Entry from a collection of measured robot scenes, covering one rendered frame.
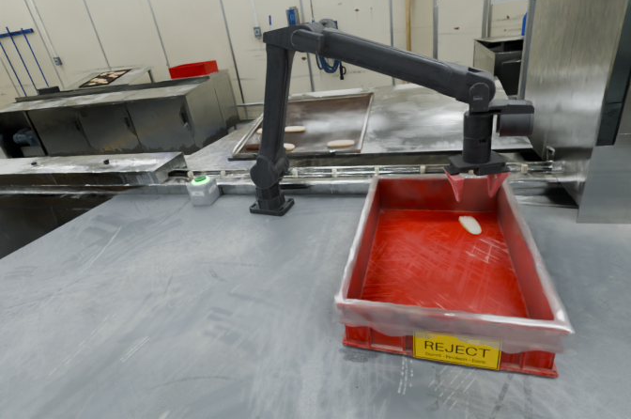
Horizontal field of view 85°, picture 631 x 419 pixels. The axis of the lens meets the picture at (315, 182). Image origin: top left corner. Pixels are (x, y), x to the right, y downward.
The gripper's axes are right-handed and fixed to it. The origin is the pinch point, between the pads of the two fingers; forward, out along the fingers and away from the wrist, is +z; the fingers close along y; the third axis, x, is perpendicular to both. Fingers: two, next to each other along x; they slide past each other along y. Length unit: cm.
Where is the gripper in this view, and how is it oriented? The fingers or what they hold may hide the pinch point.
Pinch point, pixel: (474, 195)
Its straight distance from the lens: 87.9
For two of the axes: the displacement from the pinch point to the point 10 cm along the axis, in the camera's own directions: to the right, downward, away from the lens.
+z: 1.5, 9.0, 4.2
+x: -0.1, -4.2, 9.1
